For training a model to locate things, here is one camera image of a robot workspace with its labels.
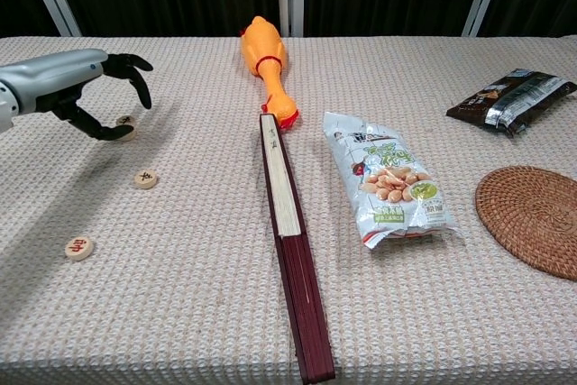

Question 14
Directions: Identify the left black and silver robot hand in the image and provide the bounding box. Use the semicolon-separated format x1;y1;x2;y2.
20;49;154;142

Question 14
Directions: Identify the wooden chess piece red character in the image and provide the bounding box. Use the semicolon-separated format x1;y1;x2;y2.
65;235;96;262

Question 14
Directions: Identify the orange rubber chicken toy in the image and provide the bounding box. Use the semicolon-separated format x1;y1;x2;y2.
240;15;299;130

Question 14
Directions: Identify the beige waffle tablecloth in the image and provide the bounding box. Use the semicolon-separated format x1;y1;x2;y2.
0;35;577;385

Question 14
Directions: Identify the dark red folded fan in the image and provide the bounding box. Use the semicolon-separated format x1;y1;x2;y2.
259;113;337;382

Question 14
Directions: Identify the white peanut snack bag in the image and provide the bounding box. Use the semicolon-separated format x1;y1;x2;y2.
322;110;459;250

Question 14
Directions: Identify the dark brown snack packet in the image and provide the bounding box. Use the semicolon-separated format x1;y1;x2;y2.
445;68;577;136

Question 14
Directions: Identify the round woven rattan coaster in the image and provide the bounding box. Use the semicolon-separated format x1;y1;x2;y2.
474;165;577;281

